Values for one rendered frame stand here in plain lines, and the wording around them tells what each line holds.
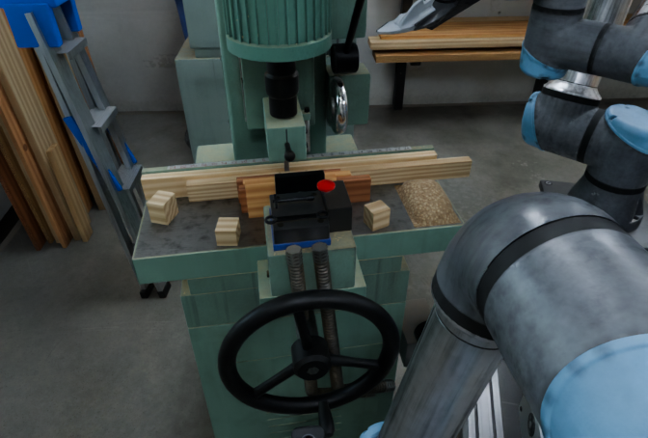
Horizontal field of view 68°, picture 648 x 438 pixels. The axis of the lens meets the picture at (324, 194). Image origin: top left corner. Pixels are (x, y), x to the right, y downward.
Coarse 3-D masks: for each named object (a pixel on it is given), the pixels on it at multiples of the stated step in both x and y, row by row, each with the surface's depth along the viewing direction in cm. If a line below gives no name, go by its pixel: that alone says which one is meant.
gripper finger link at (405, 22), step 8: (432, 0) 67; (416, 8) 65; (424, 8) 68; (432, 8) 69; (400, 16) 68; (408, 16) 66; (416, 16) 68; (424, 16) 68; (384, 24) 67; (392, 24) 67; (400, 24) 67; (408, 24) 67; (376, 32) 67; (384, 32) 67; (392, 32) 67; (400, 32) 68
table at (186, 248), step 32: (384, 192) 98; (160, 224) 90; (192, 224) 90; (256, 224) 90; (352, 224) 90; (448, 224) 90; (160, 256) 83; (192, 256) 84; (224, 256) 85; (256, 256) 86; (384, 256) 91; (352, 288) 81
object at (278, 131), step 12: (264, 108) 92; (300, 108) 92; (264, 120) 93; (276, 120) 88; (288, 120) 88; (300, 120) 88; (276, 132) 86; (288, 132) 86; (300, 132) 86; (276, 144) 87; (300, 144) 88; (276, 156) 88; (300, 156) 89
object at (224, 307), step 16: (224, 144) 136; (336, 144) 136; (352, 144) 136; (208, 160) 128; (224, 160) 128; (400, 272) 94; (256, 288) 91; (368, 288) 95; (384, 288) 96; (400, 288) 97; (192, 304) 90; (208, 304) 91; (224, 304) 92; (240, 304) 92; (256, 304) 93; (192, 320) 93; (208, 320) 93; (224, 320) 94
